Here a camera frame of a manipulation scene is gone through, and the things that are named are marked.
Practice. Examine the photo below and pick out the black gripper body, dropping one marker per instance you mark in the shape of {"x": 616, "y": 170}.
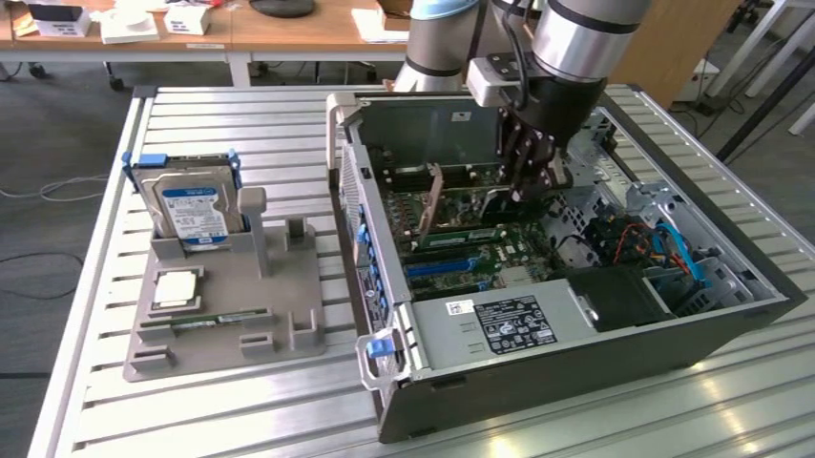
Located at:
{"x": 560, "y": 105}

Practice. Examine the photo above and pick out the Nvidia graphics card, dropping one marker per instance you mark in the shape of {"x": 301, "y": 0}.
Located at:
{"x": 496, "y": 212}

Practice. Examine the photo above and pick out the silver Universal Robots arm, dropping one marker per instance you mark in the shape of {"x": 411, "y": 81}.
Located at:
{"x": 572, "y": 38}

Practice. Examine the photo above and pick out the metal drive cage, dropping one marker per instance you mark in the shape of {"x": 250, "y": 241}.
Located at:
{"x": 585, "y": 210}

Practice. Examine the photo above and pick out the green motherboard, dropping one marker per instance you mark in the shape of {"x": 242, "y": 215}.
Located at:
{"x": 515, "y": 253}

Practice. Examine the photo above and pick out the green RAM stick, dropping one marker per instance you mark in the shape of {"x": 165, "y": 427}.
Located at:
{"x": 190, "y": 322}
{"x": 457, "y": 238}

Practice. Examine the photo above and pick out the white floor unit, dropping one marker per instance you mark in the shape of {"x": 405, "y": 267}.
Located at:
{"x": 696, "y": 81}

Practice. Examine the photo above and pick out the wooden cabinet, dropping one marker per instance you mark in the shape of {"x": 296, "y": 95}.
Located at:
{"x": 687, "y": 47}

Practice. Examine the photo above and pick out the long expansion slot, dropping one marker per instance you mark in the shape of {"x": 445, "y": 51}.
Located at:
{"x": 439, "y": 268}

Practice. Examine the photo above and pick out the blue card retention clip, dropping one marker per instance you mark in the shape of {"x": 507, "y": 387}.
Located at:
{"x": 362, "y": 235}
{"x": 373, "y": 276}
{"x": 381, "y": 299}

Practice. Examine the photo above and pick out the white paper stack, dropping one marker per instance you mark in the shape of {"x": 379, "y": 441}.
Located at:
{"x": 374, "y": 28}

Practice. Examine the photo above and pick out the black pole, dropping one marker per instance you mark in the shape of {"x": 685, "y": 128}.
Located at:
{"x": 769, "y": 109}

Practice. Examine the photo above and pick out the brown cardboard box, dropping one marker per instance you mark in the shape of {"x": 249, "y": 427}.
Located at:
{"x": 395, "y": 7}

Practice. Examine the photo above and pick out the grey power supply unit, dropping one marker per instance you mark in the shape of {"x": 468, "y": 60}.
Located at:
{"x": 445, "y": 334}

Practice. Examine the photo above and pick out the metal disk bay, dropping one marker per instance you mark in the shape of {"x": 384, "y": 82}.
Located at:
{"x": 719, "y": 286}

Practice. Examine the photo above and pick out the wooden desk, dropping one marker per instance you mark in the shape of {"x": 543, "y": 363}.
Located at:
{"x": 190, "y": 40}
{"x": 305, "y": 33}

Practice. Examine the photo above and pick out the blue case latch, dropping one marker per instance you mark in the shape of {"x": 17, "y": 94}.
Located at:
{"x": 377, "y": 347}

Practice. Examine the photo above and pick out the black round base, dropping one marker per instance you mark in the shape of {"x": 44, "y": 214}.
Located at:
{"x": 282, "y": 7}

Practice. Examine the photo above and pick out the black open PC case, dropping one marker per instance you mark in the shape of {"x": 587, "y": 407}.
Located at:
{"x": 541, "y": 405}

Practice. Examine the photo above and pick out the hard disk with blue carrier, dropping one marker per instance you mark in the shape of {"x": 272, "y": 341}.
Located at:
{"x": 190, "y": 210}

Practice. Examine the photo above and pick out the grey printed parts rack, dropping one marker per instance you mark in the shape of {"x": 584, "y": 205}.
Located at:
{"x": 216, "y": 291}

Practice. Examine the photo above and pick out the white printed carton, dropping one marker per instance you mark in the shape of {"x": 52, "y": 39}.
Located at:
{"x": 188, "y": 21}

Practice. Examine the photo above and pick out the silver CPU chip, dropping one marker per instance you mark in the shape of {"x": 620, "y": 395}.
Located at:
{"x": 174, "y": 290}

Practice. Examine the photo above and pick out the black caster wheel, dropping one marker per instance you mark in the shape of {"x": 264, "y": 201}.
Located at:
{"x": 37, "y": 71}
{"x": 116, "y": 83}

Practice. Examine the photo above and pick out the white device on desk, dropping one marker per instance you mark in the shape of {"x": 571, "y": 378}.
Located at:
{"x": 126, "y": 28}

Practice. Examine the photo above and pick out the white box with black lid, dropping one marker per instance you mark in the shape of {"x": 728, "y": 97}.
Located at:
{"x": 60, "y": 24}

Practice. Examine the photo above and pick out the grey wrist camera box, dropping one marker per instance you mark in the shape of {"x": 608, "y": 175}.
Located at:
{"x": 489, "y": 86}

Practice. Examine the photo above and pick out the white table frame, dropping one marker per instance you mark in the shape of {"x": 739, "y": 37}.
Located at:
{"x": 801, "y": 119}

